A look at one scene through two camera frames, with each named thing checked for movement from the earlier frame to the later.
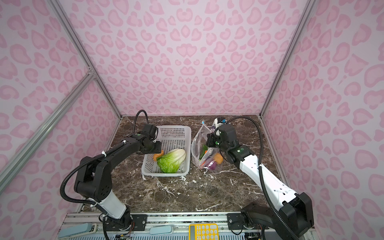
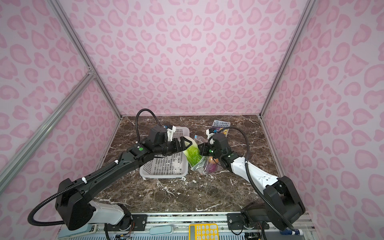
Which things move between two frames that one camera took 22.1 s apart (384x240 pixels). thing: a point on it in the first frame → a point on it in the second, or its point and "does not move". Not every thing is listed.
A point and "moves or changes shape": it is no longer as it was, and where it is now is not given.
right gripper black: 210,139 → 203,152
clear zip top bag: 206,156 moves or changes shape
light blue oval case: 160,230 does not move
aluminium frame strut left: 44,130 does not move
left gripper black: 158,148 → 182,146
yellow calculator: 203,231 does not move
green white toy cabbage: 169,163 → 192,153
